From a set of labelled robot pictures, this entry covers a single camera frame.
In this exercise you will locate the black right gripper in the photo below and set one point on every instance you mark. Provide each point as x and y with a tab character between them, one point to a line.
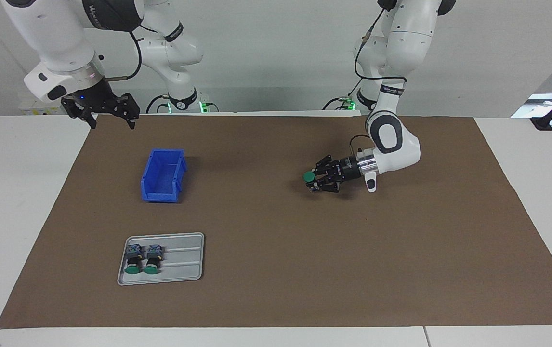
95	101

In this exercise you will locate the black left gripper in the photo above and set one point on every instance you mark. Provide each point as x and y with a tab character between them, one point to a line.
348	168

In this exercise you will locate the green push button switch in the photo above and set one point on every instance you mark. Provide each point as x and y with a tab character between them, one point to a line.
152	258
133	258
309	177

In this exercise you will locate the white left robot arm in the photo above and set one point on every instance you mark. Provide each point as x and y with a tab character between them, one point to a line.
396	144

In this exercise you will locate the white cardboard box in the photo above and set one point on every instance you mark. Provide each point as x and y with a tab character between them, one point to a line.
30	110

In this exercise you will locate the blue plastic storage bin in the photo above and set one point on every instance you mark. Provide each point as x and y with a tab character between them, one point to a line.
163	178

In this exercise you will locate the brown paper table mat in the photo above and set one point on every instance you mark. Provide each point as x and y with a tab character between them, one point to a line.
305	265

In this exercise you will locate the silver metal tray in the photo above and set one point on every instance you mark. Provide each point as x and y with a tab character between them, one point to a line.
184	265

